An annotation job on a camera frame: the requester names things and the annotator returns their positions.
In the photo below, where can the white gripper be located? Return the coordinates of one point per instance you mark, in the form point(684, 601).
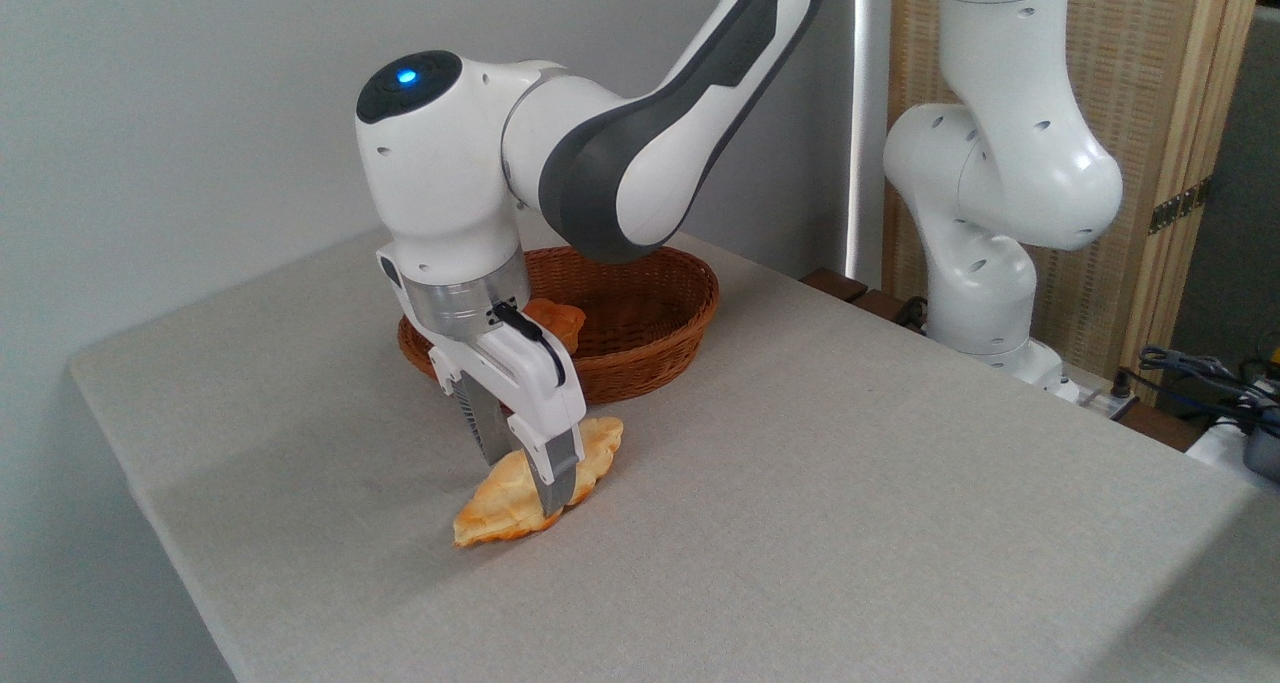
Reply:
point(520, 383)

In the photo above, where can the leaf-shaped golden bread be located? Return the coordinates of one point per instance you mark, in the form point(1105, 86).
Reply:
point(500, 508)

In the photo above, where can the small round orange bread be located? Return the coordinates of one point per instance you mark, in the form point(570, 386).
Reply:
point(560, 321)

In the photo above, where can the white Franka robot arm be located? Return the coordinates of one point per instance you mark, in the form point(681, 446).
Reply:
point(440, 183)

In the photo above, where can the brown wicker oval basket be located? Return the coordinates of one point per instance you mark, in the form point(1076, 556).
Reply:
point(650, 313)

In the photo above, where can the dark brown wooden block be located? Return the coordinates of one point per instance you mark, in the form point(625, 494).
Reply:
point(882, 306)
point(833, 284)

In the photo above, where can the white vertical pole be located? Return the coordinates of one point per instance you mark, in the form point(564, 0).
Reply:
point(868, 113)

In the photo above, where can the dark metal screen hinge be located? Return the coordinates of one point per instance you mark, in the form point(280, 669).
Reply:
point(1180, 206)

